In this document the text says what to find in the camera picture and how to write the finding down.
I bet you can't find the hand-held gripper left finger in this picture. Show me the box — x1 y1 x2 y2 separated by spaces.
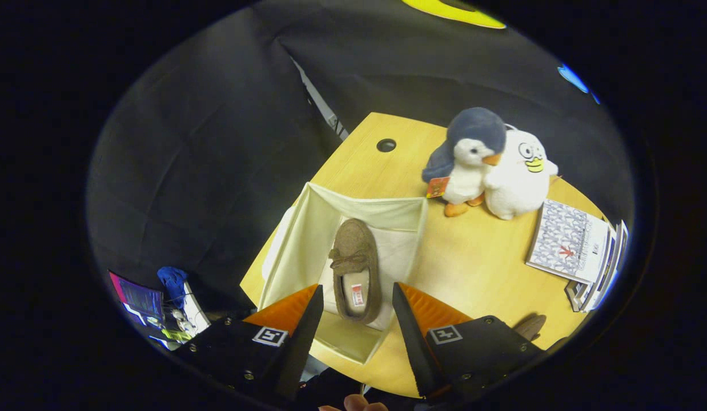
172 283 325 403

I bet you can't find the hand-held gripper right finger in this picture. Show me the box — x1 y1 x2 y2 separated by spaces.
391 282 548 400

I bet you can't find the beige fabric storage box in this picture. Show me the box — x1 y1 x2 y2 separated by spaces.
261 182 429 366

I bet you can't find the brown fuzzy slipper shoe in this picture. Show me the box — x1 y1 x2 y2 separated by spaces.
512 313 548 342
328 218 383 325

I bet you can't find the white flat object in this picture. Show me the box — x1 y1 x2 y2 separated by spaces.
181 280 212 336

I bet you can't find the blue cloth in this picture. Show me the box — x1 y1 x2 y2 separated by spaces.
157 266 188 303

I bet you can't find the dark cover book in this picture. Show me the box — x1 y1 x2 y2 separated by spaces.
565 280 588 312

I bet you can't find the pink purple panel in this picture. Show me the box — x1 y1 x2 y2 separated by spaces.
108 271 166 327

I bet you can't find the grey patterned book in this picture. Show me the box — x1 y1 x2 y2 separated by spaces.
525 198 611 285

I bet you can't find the white duck plush toy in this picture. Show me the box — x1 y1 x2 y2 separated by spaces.
483 124 560 221

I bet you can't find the white cover book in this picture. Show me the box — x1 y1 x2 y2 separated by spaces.
579 228 617 312

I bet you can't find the blue photo cover book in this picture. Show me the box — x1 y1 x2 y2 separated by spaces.
593 220 629 309

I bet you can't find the blue penguin plush toy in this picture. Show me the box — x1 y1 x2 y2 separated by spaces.
421 107 507 217

